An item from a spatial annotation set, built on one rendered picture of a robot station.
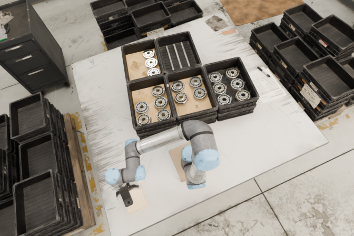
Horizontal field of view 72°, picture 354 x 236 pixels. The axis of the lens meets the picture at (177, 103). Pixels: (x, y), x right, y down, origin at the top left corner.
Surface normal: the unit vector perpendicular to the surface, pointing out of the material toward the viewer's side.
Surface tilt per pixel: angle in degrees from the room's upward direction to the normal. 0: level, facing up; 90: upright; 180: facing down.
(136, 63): 0
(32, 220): 0
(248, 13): 0
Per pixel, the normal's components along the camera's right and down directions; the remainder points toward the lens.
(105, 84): -0.08, -0.52
